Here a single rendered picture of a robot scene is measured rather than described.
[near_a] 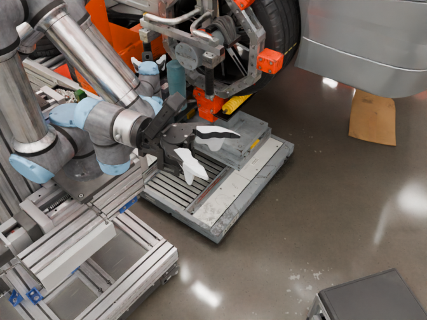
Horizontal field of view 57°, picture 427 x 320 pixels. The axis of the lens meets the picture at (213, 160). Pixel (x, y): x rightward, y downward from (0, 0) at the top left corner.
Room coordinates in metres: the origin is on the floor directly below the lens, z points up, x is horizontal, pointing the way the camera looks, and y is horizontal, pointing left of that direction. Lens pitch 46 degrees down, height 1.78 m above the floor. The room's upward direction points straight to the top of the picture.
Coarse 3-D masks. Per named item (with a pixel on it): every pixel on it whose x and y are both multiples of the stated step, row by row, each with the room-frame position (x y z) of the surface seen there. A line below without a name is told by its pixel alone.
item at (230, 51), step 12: (180, 0) 1.82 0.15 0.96; (192, 0) 1.92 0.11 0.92; (180, 12) 1.86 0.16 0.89; (180, 24) 1.85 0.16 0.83; (240, 24) 1.67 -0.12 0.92; (228, 60) 1.86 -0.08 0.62; (240, 60) 1.65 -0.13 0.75; (204, 72) 1.74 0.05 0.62; (216, 72) 1.74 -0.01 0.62; (228, 72) 1.74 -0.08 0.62; (240, 72) 1.72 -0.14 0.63
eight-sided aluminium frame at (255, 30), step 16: (176, 0) 1.78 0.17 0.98; (160, 16) 1.79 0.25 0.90; (240, 16) 1.53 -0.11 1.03; (256, 32) 1.49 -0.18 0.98; (256, 48) 1.48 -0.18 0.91; (256, 64) 1.48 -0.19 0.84; (192, 80) 1.68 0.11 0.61; (240, 80) 1.57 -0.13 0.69; (256, 80) 1.49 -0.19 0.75; (224, 96) 1.56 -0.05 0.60
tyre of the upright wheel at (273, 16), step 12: (264, 0) 1.57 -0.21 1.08; (276, 0) 1.61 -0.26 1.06; (288, 0) 1.66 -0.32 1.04; (264, 12) 1.56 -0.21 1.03; (276, 12) 1.57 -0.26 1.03; (288, 12) 1.63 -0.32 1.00; (264, 24) 1.55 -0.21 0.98; (276, 24) 1.54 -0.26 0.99; (288, 24) 1.60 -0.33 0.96; (300, 24) 1.67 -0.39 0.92; (276, 36) 1.52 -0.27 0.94; (288, 36) 1.59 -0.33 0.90; (300, 36) 1.67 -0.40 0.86; (264, 48) 1.55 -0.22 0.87; (276, 48) 1.52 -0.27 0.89; (288, 48) 1.59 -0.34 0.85; (288, 60) 1.64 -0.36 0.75; (264, 72) 1.54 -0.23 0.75; (276, 72) 1.55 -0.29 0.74; (228, 84) 1.66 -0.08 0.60; (252, 84) 1.57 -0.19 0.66; (264, 84) 1.54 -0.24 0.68
